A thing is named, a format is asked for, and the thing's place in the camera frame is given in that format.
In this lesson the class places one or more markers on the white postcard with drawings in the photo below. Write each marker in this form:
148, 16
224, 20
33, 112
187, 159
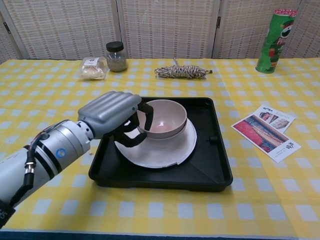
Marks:
280, 120

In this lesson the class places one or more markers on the glass jar black lid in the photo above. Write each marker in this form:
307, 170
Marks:
116, 62

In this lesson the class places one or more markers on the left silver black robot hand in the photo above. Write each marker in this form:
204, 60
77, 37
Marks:
107, 112

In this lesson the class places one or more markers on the yellow checked tablecloth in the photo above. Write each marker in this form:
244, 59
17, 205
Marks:
125, 212
287, 187

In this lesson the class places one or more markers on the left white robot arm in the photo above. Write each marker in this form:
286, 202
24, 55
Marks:
50, 150

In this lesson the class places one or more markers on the postcard with red picture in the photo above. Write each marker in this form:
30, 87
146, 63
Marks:
262, 136

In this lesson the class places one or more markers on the woven folding screen panel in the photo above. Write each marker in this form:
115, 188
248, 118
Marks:
245, 27
170, 27
310, 30
67, 27
6, 50

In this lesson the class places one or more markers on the clear snack bag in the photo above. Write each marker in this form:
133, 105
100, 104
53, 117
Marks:
93, 70

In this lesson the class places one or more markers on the black plastic tray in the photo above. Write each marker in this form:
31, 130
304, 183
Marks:
212, 162

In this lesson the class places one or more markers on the white paper plate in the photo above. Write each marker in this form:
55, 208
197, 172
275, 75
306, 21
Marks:
162, 152

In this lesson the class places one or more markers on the green chips can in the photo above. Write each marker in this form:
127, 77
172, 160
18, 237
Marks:
272, 50

